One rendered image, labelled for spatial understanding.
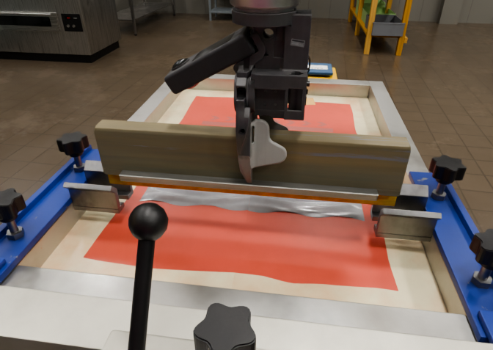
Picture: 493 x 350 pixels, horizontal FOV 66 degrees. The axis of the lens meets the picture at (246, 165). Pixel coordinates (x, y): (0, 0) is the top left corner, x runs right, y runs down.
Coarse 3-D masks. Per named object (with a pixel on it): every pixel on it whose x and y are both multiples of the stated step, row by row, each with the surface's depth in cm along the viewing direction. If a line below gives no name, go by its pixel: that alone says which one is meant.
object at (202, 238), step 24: (192, 120) 89; (144, 192) 64; (120, 216) 58; (168, 216) 58; (192, 216) 58; (216, 216) 58; (240, 216) 58; (96, 240) 54; (120, 240) 54; (168, 240) 54; (192, 240) 54; (216, 240) 54; (240, 240) 54; (168, 264) 50; (192, 264) 50; (216, 264) 50
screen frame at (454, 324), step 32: (160, 96) 93; (352, 96) 102; (384, 96) 93; (384, 128) 80; (416, 160) 66; (64, 224) 54; (32, 256) 48; (32, 288) 42; (64, 288) 42; (96, 288) 42; (128, 288) 42; (160, 288) 42; (192, 288) 42; (224, 288) 42; (448, 288) 44; (320, 320) 39; (352, 320) 39; (384, 320) 39; (416, 320) 39; (448, 320) 39
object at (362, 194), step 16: (128, 176) 52; (144, 176) 52; (160, 176) 52; (176, 176) 52; (192, 176) 52; (272, 192) 50; (288, 192) 49; (304, 192) 49; (320, 192) 49; (336, 192) 48; (352, 192) 48; (368, 192) 48
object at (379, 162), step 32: (96, 128) 50; (128, 128) 50; (160, 128) 49; (192, 128) 49; (224, 128) 49; (128, 160) 52; (160, 160) 51; (192, 160) 50; (224, 160) 50; (288, 160) 48; (320, 160) 48; (352, 160) 47; (384, 160) 46; (384, 192) 49
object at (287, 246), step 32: (352, 128) 85; (256, 224) 57; (288, 224) 57; (320, 224) 57; (352, 224) 57; (256, 256) 51; (288, 256) 51; (320, 256) 51; (352, 256) 51; (384, 256) 51; (384, 288) 47
